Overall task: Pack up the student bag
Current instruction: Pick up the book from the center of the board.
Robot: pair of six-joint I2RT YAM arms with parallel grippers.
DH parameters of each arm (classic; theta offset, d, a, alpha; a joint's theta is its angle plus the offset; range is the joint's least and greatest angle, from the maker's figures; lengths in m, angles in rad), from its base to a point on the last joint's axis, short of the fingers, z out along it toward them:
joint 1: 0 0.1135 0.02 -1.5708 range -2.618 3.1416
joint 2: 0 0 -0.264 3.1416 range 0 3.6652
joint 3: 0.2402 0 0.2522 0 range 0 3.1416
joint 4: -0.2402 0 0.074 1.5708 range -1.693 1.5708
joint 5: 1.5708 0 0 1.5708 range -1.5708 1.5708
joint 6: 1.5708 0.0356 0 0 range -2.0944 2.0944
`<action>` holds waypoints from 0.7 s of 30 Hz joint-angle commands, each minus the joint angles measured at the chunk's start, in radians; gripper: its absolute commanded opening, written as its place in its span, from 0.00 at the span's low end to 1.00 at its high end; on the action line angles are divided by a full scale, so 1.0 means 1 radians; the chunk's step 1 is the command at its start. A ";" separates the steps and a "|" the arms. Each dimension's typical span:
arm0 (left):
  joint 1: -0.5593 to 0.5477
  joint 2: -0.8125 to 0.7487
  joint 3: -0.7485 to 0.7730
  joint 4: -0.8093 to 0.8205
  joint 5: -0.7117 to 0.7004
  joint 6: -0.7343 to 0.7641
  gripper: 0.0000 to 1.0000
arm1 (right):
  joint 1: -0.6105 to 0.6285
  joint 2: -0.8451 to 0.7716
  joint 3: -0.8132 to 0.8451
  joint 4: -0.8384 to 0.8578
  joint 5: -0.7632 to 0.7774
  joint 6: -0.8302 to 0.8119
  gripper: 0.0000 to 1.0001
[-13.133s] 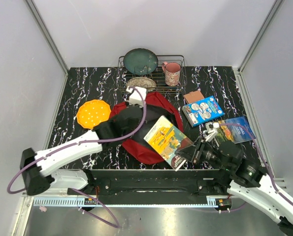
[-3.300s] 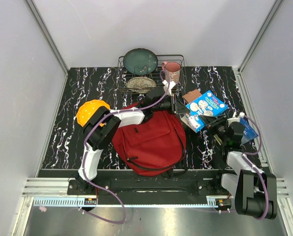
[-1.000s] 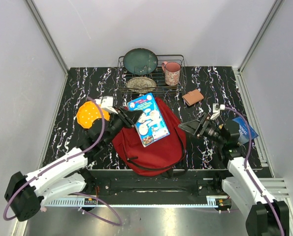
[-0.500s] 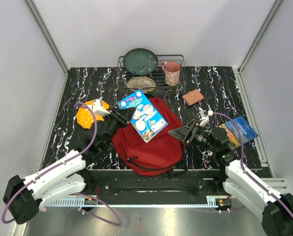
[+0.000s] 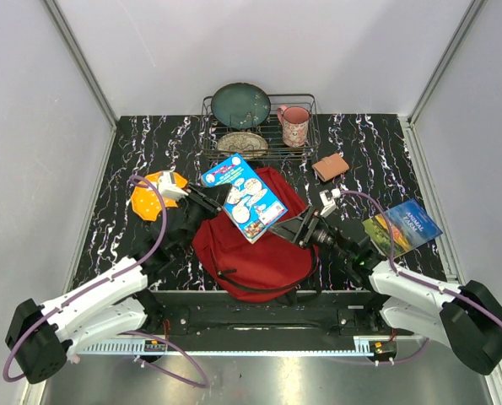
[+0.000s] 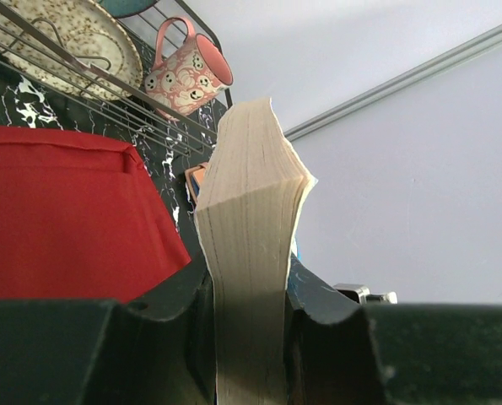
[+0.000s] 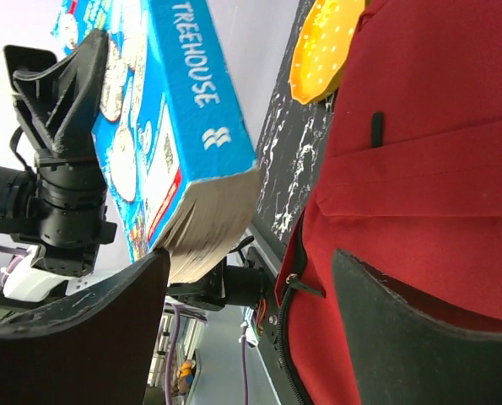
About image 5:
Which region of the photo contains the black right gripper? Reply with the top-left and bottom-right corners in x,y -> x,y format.
267,204 -> 353,262

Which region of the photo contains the pink patterned mug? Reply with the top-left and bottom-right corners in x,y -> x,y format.
277,105 -> 310,148

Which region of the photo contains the orange dotted plate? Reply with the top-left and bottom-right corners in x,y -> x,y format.
131,171 -> 178,222

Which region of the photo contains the beige patterned small plate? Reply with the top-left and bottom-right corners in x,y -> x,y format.
216,132 -> 268,159

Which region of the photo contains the aluminium frame rail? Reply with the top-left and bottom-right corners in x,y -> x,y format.
42,0 -> 119,123

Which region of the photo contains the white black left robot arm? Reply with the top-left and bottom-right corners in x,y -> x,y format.
3,184 -> 230,384

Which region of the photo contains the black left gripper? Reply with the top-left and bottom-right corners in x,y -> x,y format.
176,183 -> 232,256

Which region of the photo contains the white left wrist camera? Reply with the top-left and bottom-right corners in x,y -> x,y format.
157,170 -> 188,202

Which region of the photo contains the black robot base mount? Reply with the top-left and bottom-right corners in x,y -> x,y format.
147,291 -> 392,354

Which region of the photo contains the blue Animal Farm book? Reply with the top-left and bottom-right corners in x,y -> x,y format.
363,199 -> 442,258

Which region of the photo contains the red backpack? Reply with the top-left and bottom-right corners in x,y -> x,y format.
192,167 -> 318,303

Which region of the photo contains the pink leather wallet notebook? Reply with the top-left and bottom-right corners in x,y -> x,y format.
312,154 -> 349,182

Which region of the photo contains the black wire dish rack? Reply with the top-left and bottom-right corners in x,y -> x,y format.
198,94 -> 321,161

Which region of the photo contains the blue treehouse comic book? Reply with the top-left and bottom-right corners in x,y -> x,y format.
201,154 -> 288,244

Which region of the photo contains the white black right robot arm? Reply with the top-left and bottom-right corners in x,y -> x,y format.
270,207 -> 502,375

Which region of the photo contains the dark teal plate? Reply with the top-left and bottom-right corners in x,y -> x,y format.
211,83 -> 271,130

